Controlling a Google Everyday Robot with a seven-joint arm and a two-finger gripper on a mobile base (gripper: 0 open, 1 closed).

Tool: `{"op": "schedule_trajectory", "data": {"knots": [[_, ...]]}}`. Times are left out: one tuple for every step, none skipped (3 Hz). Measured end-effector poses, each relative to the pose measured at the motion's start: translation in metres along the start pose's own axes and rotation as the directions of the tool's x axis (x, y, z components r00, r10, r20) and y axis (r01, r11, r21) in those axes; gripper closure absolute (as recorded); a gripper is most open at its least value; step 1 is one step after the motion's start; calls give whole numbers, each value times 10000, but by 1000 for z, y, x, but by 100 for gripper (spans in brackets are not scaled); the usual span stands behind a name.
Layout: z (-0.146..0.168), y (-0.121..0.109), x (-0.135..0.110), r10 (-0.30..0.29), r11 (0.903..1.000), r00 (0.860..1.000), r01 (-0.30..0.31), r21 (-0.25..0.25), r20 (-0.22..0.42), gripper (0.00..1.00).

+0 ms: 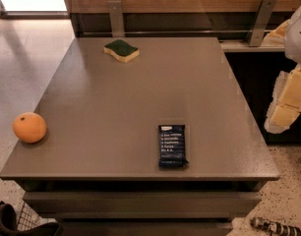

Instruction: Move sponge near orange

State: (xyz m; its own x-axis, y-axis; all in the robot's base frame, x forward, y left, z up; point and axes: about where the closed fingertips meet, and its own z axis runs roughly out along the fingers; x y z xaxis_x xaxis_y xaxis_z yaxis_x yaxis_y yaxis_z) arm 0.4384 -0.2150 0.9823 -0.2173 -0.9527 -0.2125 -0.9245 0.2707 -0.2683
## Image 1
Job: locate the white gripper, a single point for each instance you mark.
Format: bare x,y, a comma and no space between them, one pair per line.
298,33

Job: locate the green and yellow sponge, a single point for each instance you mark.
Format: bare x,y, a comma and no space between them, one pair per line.
121,50

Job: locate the dark blue snack bar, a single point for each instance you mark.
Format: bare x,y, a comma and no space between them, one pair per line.
172,146

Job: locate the black and silver cylindrical tool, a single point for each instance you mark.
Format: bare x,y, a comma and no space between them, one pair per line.
275,227

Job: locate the orange fruit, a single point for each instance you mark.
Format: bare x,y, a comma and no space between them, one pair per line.
29,127

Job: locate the black chair with mesh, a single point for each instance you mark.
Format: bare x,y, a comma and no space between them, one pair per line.
9,226

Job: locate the right metal bracket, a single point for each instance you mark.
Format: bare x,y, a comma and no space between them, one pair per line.
256,34

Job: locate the metal bracket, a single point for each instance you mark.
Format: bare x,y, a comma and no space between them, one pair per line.
256,34
116,18

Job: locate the left metal bracket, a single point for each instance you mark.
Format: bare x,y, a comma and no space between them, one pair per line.
116,18

